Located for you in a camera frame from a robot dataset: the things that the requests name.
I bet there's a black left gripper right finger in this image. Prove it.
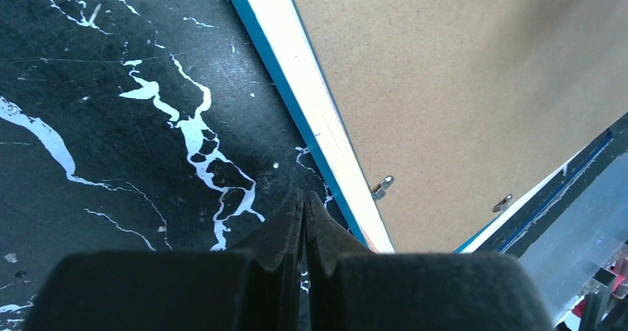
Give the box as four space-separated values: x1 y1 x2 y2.
303 193 552 330

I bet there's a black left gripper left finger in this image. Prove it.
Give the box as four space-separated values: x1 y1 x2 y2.
23 189 304 330

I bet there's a blue wooden picture frame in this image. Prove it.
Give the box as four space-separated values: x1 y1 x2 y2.
218 0 617 255

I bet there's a brown cardboard backing board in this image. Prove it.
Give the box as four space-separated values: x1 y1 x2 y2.
294 0 627 253

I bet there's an aluminium front rail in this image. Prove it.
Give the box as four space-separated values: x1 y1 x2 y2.
458 116 627 324

